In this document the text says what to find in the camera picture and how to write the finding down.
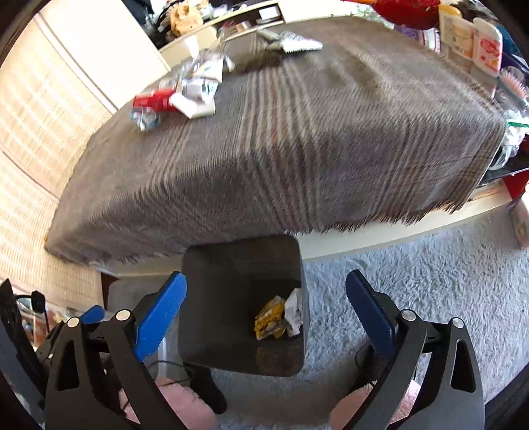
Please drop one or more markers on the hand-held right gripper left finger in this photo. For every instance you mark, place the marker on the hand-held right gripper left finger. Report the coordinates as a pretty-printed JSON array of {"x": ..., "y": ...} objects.
[{"x": 159, "y": 314}]

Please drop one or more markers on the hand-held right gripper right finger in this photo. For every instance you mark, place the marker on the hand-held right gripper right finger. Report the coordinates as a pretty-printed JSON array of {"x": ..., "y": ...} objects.
[{"x": 372, "y": 314}]

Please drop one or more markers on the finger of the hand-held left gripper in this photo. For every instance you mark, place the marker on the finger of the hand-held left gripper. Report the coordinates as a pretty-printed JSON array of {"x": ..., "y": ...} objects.
[{"x": 93, "y": 314}]

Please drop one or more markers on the dark grey trash bin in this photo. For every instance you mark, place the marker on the dark grey trash bin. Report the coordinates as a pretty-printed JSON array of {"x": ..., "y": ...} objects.
[{"x": 231, "y": 281}]

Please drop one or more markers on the crushed clear plastic bottle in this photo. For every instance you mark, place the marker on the crushed clear plastic bottle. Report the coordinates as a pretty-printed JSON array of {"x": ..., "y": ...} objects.
[{"x": 144, "y": 118}]

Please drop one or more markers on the red packet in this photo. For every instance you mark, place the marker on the red packet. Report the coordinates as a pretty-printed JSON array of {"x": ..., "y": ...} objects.
[{"x": 151, "y": 100}]

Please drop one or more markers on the clear bottle with white label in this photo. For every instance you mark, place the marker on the clear bottle with white label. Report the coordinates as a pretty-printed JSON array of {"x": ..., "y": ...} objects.
[{"x": 206, "y": 66}]

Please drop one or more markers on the dark grey wrapper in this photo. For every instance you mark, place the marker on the dark grey wrapper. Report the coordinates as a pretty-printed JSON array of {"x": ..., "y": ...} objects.
[{"x": 260, "y": 61}]

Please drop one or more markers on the white table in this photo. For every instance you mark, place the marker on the white table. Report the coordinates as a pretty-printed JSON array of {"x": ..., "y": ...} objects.
[{"x": 372, "y": 240}]

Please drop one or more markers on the grey shaggy rug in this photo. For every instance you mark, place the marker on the grey shaggy rug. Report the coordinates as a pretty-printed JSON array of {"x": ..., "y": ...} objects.
[{"x": 434, "y": 268}]

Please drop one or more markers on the white crumpled paper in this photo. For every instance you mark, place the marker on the white crumpled paper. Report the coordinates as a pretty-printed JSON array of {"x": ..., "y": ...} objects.
[{"x": 294, "y": 310}]

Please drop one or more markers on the pink fluffy slipper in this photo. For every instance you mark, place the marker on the pink fluffy slipper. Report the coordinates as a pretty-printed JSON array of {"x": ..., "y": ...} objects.
[
  {"x": 355, "y": 407},
  {"x": 186, "y": 405}
]

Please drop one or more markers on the yellow crumpled wrapper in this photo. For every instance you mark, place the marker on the yellow crumpled wrapper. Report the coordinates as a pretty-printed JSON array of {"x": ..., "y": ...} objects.
[{"x": 268, "y": 318}]

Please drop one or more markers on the beige bamboo sofa mat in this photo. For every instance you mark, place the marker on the beige bamboo sofa mat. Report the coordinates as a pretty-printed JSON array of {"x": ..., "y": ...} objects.
[{"x": 41, "y": 144}]

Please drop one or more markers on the grey striped blanket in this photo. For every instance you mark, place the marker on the grey striped blanket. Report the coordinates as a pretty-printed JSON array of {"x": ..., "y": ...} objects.
[{"x": 289, "y": 144}]

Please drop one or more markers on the clear plastic bag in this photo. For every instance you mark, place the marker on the clear plastic bag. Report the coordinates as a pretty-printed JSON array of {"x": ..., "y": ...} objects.
[{"x": 510, "y": 140}]

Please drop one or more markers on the pink hairbrush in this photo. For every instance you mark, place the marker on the pink hairbrush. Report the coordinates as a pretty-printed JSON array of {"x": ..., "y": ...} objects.
[{"x": 514, "y": 80}]

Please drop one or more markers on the white and pink bottle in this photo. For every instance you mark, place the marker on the white and pink bottle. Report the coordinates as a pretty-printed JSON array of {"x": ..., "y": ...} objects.
[{"x": 487, "y": 47}]

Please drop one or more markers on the brown stuffed toy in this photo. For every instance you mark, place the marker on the brown stuffed toy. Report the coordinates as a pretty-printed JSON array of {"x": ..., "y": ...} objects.
[{"x": 186, "y": 16}]

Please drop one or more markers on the red basket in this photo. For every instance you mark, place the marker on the red basket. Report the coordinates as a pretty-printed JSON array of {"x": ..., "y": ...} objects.
[{"x": 405, "y": 10}]

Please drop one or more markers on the beige tv cabinet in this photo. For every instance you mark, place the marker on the beige tv cabinet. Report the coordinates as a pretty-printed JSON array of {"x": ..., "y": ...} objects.
[{"x": 297, "y": 8}]

